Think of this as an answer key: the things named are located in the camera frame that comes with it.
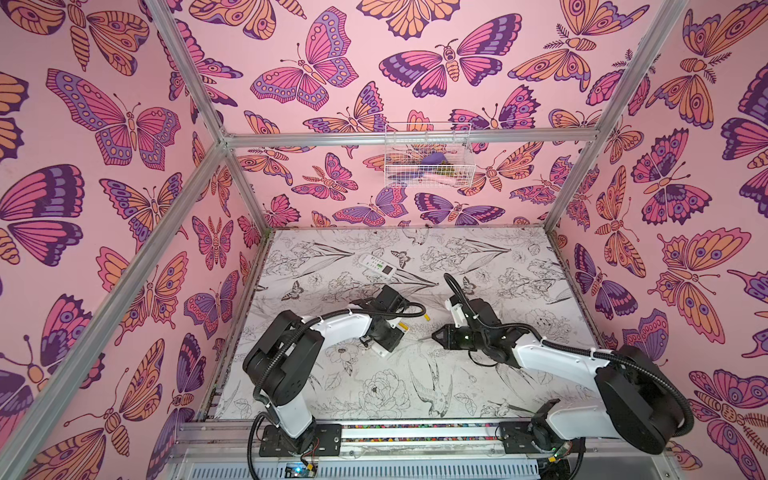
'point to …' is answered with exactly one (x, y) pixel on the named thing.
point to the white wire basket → (429, 165)
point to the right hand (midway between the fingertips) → (433, 333)
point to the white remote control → (380, 350)
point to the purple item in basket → (435, 159)
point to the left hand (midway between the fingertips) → (394, 334)
